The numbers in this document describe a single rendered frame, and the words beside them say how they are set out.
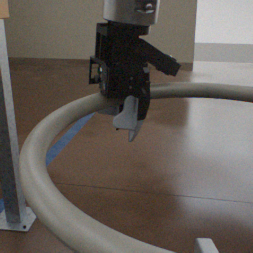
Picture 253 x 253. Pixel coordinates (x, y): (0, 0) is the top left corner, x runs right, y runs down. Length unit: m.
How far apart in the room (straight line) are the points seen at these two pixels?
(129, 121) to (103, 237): 0.36
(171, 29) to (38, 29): 2.57
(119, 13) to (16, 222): 1.48
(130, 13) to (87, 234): 0.35
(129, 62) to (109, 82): 0.05
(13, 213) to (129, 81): 1.37
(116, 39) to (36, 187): 0.30
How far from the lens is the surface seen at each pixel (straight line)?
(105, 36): 0.56
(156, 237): 1.71
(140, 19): 0.53
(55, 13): 6.79
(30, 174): 0.35
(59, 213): 0.29
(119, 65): 0.55
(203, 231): 1.78
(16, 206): 1.81
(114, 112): 0.66
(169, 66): 0.62
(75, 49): 6.72
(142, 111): 0.59
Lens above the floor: 1.07
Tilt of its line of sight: 20 degrees down
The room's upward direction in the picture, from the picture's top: straight up
